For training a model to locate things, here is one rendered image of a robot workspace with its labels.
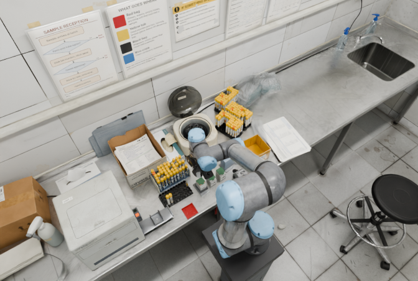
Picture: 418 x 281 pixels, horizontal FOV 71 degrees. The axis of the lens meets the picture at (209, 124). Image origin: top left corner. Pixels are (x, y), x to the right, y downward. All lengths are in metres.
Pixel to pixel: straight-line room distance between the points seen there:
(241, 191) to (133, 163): 0.99
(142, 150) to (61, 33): 0.80
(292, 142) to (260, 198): 1.05
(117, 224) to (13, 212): 0.56
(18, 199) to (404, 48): 2.99
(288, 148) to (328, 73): 0.86
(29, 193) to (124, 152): 0.51
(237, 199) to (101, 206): 0.70
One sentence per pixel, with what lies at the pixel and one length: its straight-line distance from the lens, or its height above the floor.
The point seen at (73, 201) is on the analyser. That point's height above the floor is 1.17.
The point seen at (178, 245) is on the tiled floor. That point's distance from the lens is 2.51.
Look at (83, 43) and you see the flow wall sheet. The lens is 1.45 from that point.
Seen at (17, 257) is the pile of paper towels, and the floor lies 0.91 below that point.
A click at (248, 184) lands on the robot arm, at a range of 0.91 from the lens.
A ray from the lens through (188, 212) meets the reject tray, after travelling 1.64.
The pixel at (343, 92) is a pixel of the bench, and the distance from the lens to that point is 2.39.
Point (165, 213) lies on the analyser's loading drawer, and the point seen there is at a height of 0.92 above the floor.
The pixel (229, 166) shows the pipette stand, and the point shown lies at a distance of 1.75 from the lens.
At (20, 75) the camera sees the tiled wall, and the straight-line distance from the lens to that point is 1.50.
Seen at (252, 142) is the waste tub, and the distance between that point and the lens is 1.85.
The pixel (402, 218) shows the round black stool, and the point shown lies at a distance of 2.21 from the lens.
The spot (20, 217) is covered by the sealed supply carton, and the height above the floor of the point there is 1.05.
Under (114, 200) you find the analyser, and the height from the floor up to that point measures 1.18.
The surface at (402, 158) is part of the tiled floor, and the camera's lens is 3.41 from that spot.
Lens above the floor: 2.38
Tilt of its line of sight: 50 degrees down
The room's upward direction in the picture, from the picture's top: straight up
